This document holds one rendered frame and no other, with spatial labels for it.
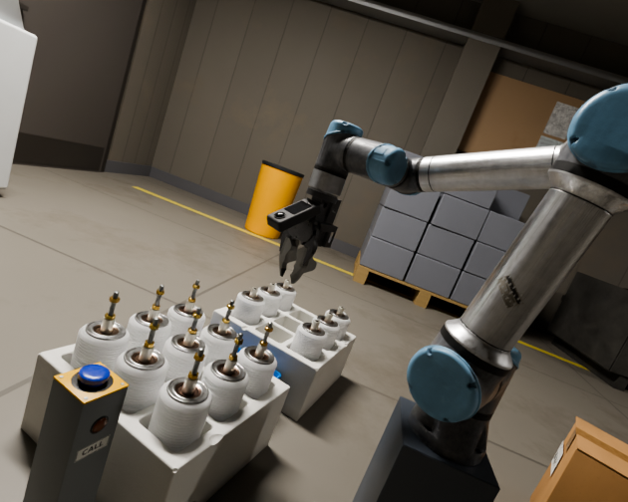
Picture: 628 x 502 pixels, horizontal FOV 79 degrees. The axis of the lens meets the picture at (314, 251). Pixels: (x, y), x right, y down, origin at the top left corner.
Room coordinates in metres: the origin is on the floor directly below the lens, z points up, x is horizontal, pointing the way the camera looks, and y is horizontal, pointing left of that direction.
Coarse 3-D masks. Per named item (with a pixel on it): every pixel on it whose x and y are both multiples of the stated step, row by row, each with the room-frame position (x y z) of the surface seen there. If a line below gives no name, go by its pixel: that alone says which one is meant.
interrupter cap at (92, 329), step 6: (90, 324) 0.72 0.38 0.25; (96, 324) 0.72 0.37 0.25; (114, 324) 0.75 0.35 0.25; (120, 324) 0.76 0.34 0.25; (90, 330) 0.70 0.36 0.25; (96, 330) 0.71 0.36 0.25; (114, 330) 0.73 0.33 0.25; (120, 330) 0.73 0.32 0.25; (126, 330) 0.74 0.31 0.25; (96, 336) 0.68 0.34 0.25; (102, 336) 0.69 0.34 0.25; (108, 336) 0.70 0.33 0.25; (114, 336) 0.71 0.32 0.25; (120, 336) 0.71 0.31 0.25
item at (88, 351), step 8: (80, 336) 0.68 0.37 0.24; (88, 336) 0.68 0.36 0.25; (128, 336) 0.73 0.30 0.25; (80, 344) 0.68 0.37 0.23; (88, 344) 0.67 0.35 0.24; (96, 344) 0.67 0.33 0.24; (104, 344) 0.68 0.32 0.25; (112, 344) 0.69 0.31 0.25; (120, 344) 0.70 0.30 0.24; (128, 344) 0.73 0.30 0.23; (80, 352) 0.68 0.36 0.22; (88, 352) 0.67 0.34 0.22; (96, 352) 0.67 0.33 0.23; (104, 352) 0.68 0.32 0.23; (112, 352) 0.69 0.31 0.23; (120, 352) 0.71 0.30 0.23; (72, 360) 0.69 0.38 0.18; (80, 360) 0.67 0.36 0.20; (88, 360) 0.67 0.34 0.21; (96, 360) 0.68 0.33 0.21; (104, 360) 0.68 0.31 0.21; (112, 360) 0.70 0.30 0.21; (112, 368) 0.70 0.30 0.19
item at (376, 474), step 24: (408, 408) 0.76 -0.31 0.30; (384, 432) 0.80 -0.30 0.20; (408, 432) 0.67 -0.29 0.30; (384, 456) 0.71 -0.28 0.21; (408, 456) 0.63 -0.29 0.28; (432, 456) 0.63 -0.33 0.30; (384, 480) 0.64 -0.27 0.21; (408, 480) 0.63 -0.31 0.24; (432, 480) 0.62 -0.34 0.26; (456, 480) 0.62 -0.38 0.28; (480, 480) 0.61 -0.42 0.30
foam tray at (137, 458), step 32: (64, 352) 0.71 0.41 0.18; (32, 384) 0.68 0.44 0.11; (32, 416) 0.67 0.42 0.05; (128, 416) 0.60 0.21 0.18; (256, 416) 0.75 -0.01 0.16; (128, 448) 0.57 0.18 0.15; (160, 448) 0.56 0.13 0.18; (192, 448) 0.58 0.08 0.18; (224, 448) 0.66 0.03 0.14; (256, 448) 0.82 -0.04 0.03; (128, 480) 0.56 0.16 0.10; (160, 480) 0.54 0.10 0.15; (192, 480) 0.59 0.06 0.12; (224, 480) 0.71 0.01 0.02
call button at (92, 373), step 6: (90, 366) 0.49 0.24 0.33; (96, 366) 0.50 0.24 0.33; (102, 366) 0.50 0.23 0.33; (84, 372) 0.48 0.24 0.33; (90, 372) 0.48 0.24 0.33; (96, 372) 0.49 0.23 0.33; (102, 372) 0.49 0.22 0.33; (108, 372) 0.50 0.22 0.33; (84, 378) 0.47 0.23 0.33; (90, 378) 0.47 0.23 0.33; (96, 378) 0.47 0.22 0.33; (102, 378) 0.48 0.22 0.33; (108, 378) 0.49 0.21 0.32; (84, 384) 0.47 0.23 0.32; (90, 384) 0.47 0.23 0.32; (96, 384) 0.48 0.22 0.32
